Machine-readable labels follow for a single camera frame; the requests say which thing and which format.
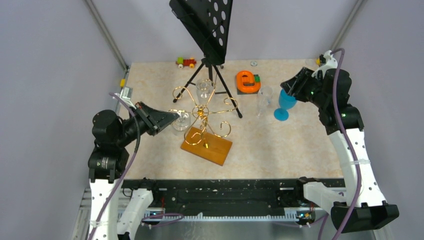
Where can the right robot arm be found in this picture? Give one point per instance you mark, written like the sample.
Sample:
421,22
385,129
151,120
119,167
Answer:
363,207

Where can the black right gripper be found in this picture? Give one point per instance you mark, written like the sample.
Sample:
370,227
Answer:
295,86

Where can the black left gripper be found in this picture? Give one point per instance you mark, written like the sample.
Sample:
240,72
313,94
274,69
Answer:
155,120

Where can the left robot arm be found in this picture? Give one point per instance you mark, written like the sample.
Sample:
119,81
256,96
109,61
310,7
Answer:
116,143

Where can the black music stand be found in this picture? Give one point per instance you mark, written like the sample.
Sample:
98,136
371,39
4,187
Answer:
208,22

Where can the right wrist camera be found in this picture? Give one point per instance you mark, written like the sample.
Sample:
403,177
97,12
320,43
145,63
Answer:
326,62

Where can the yellow corner clamp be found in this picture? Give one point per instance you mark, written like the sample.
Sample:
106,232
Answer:
122,82

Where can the blue plastic wine glass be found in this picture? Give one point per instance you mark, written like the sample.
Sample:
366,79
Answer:
285,103

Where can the colourful toy train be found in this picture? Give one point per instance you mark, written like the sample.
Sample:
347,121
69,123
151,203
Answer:
182,62

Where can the clear wine glass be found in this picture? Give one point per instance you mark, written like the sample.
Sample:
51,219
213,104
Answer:
204,90
182,123
264,98

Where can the gold wire glass rack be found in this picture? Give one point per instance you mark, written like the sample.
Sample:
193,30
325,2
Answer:
201,112

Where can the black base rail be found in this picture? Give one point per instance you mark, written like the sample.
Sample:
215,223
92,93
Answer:
223,197

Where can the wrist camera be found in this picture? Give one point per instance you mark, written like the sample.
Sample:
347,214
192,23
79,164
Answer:
326,62
126,95

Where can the orange tape dispenser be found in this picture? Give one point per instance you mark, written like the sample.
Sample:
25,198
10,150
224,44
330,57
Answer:
247,83

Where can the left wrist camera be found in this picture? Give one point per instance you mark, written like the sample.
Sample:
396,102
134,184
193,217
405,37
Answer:
126,95

